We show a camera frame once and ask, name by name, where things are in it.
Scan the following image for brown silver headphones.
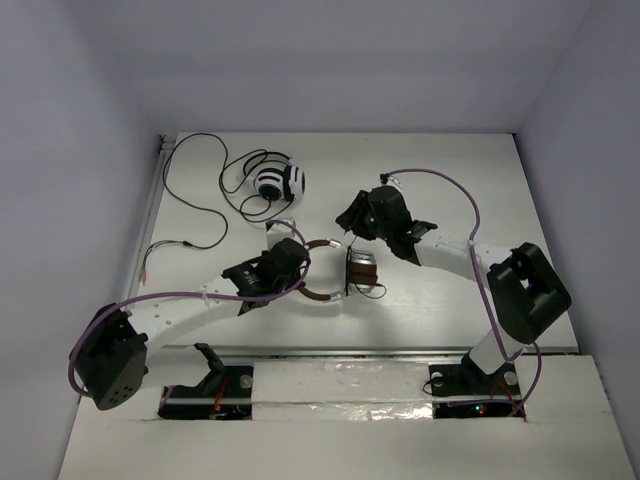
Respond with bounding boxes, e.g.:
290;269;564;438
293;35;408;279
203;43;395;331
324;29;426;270
297;238;381;303

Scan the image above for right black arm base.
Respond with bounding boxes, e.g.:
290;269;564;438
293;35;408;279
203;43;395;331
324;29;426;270
422;361;524;419

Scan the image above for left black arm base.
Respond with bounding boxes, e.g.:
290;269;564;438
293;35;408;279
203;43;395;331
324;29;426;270
157;343;254;421

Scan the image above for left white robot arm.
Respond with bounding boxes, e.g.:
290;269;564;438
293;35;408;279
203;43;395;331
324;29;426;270
69;238;310;411

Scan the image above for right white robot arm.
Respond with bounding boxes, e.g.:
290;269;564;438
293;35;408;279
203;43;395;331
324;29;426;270
336;186;572;393

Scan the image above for white black headphones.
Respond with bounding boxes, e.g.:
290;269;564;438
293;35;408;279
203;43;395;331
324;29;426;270
237;150;306;202

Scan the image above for silver foil strip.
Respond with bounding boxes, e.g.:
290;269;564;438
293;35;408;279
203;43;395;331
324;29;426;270
251;360;433;422

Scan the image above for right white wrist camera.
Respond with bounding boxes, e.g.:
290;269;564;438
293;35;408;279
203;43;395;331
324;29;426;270
379;173;403;192

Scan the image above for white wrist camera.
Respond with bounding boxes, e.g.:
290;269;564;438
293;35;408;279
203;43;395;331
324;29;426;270
379;173;403;192
265;217;296;249

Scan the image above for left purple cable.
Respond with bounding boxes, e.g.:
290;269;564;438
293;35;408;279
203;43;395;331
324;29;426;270
67;219;312;400

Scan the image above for purple cable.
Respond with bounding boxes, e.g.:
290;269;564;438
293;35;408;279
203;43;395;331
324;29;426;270
67;219;312;400
384;167;544;406

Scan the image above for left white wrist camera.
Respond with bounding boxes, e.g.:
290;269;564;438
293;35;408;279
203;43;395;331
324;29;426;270
265;217;296;249

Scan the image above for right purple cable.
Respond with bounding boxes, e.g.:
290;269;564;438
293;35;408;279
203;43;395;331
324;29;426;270
384;167;544;406

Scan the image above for long black headphone cable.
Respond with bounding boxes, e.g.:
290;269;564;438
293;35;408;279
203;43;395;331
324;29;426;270
161;132;293;250

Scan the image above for aluminium rail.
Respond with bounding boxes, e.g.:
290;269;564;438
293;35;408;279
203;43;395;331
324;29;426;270
159;345;581;359

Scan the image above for thin coloured wires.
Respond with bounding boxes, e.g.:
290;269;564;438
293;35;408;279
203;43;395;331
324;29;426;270
138;239;191;286

